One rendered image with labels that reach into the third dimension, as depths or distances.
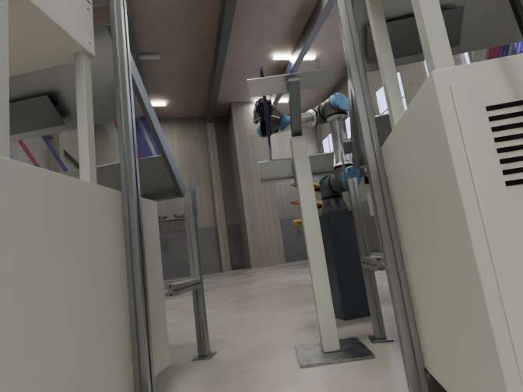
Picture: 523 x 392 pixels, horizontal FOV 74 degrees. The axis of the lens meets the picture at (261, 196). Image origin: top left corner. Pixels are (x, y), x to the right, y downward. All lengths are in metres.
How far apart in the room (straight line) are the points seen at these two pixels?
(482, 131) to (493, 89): 0.07
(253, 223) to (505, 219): 10.93
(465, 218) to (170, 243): 11.96
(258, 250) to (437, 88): 10.88
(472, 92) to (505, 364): 0.38
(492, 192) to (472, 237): 0.07
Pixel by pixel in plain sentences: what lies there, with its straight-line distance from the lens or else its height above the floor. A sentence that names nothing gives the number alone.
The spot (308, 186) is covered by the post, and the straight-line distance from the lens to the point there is 1.34.
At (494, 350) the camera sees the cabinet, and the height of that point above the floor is 0.21.
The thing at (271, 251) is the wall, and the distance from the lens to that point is 11.45.
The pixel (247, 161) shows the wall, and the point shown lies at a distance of 11.80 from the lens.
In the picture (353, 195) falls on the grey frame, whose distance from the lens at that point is 1.46.
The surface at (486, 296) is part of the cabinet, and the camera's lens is 0.57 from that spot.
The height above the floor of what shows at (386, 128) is 0.80.
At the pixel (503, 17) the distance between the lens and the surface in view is 1.50.
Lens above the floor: 0.38
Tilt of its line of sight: 10 degrees up
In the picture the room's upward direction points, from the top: 8 degrees counter-clockwise
